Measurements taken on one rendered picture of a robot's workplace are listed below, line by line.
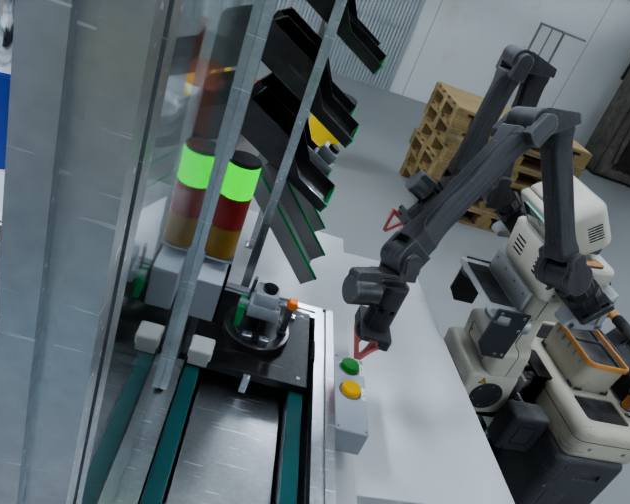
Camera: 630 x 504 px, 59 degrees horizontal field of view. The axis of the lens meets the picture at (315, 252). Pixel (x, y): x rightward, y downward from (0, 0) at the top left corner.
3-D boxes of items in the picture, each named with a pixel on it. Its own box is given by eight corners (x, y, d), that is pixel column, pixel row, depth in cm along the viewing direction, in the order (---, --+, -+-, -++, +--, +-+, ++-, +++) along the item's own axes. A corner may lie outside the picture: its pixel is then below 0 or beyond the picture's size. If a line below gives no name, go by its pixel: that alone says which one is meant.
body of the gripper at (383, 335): (358, 341, 109) (373, 312, 105) (356, 310, 118) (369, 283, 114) (388, 350, 110) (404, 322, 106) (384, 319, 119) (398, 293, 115)
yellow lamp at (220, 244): (236, 246, 87) (244, 219, 84) (231, 262, 82) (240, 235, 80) (205, 236, 86) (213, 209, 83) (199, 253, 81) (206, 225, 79)
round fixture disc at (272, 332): (288, 321, 123) (291, 314, 122) (284, 364, 111) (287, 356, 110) (227, 304, 121) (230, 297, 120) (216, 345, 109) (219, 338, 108)
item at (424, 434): (410, 275, 190) (413, 269, 189) (513, 523, 115) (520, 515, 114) (209, 227, 173) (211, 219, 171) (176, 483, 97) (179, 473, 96)
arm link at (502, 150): (562, 128, 108) (521, 123, 118) (551, 105, 105) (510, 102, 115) (414, 285, 104) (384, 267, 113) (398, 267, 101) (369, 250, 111)
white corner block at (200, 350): (211, 354, 110) (216, 339, 108) (207, 369, 106) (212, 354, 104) (188, 347, 109) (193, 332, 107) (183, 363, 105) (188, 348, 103)
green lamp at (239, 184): (254, 190, 82) (263, 161, 79) (250, 205, 77) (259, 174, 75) (221, 180, 81) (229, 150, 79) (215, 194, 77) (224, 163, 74)
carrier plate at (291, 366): (307, 320, 129) (310, 313, 128) (303, 395, 109) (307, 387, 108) (207, 291, 126) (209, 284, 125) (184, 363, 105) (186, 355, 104)
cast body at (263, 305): (277, 311, 116) (287, 284, 112) (276, 324, 112) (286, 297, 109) (238, 300, 115) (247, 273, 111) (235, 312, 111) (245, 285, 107)
